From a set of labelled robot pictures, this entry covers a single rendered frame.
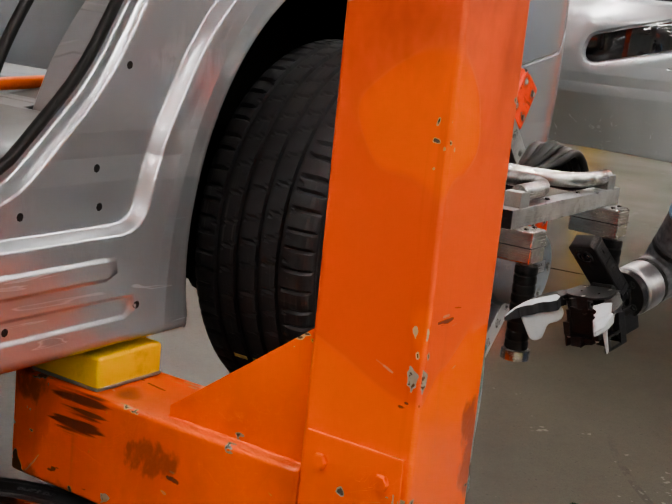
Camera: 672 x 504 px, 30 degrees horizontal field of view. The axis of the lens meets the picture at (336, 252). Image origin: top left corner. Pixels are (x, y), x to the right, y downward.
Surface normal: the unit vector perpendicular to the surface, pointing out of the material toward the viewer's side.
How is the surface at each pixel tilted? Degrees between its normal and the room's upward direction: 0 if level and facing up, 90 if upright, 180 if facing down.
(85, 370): 90
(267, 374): 90
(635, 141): 104
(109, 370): 90
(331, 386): 90
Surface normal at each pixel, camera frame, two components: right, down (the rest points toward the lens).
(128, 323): 0.82, 0.20
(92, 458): -0.56, 0.12
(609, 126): -0.28, 0.48
